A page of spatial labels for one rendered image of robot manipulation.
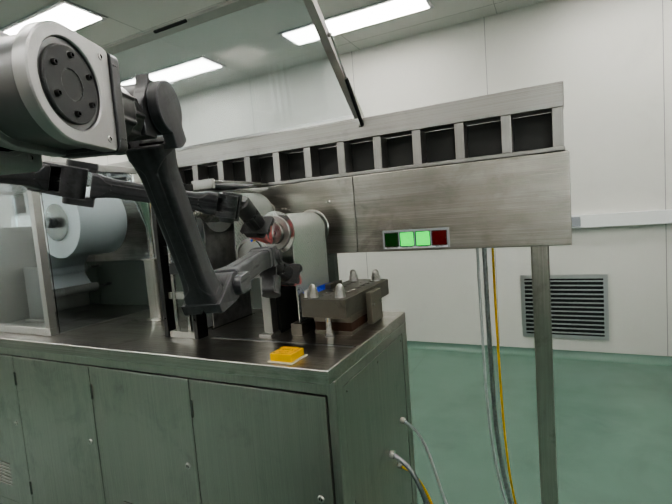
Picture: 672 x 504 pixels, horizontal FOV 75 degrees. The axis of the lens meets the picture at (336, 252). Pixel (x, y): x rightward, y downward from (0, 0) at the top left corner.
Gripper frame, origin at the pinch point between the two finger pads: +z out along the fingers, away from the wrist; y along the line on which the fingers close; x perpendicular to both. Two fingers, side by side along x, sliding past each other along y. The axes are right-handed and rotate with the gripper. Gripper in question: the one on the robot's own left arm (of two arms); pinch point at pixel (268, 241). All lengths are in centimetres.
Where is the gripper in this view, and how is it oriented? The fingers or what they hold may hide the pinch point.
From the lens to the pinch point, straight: 147.6
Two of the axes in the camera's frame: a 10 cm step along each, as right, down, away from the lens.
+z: 3.1, 5.6, 7.6
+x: 2.5, -8.3, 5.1
